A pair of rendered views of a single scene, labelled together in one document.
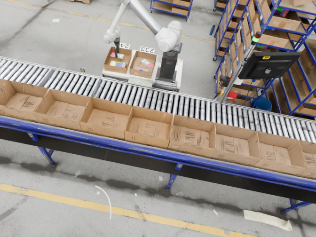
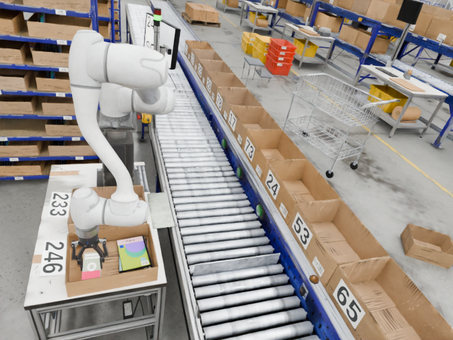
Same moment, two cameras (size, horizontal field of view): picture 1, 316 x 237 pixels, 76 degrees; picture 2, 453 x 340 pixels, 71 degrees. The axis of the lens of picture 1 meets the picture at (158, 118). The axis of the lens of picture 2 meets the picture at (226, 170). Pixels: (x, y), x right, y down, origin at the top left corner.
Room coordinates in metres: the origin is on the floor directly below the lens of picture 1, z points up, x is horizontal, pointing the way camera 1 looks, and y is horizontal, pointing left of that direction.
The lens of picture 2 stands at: (2.09, 1.70, 2.05)
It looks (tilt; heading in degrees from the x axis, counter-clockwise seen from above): 34 degrees down; 247
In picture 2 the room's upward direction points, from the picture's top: 11 degrees clockwise
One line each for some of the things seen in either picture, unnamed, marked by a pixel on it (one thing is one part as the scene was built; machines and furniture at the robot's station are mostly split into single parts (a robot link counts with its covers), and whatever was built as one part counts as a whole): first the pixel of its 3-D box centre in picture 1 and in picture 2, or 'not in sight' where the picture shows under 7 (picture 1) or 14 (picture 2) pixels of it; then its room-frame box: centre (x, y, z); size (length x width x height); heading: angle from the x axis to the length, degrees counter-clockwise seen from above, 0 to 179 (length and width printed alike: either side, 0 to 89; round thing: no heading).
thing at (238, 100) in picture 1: (233, 91); (75, 142); (2.45, -1.08, 0.39); 0.40 x 0.30 x 0.10; 0
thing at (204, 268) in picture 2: (94, 92); (237, 264); (1.52, 0.77, 0.76); 0.46 x 0.01 x 0.09; 0
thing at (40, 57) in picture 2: (261, 46); (65, 53); (2.44, -1.08, 1.19); 0.40 x 0.30 x 0.10; 0
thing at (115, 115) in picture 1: (107, 118); (298, 189); (1.07, 0.45, 0.96); 0.39 x 0.29 x 0.17; 90
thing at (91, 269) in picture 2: (117, 55); (92, 267); (2.21, 0.70, 0.80); 0.16 x 0.07 x 0.02; 89
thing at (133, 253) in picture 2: (117, 65); (133, 253); (2.02, 0.64, 0.79); 0.19 x 0.14 x 0.02; 97
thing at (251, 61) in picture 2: not in sight; (256, 72); (-0.56, -3.96, 0.21); 0.50 x 0.42 x 0.44; 174
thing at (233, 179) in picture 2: (158, 107); (203, 181); (1.52, 0.02, 0.72); 0.52 x 0.05 x 0.05; 0
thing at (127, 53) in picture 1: (118, 59); (112, 256); (2.12, 0.66, 0.80); 0.38 x 0.28 x 0.10; 3
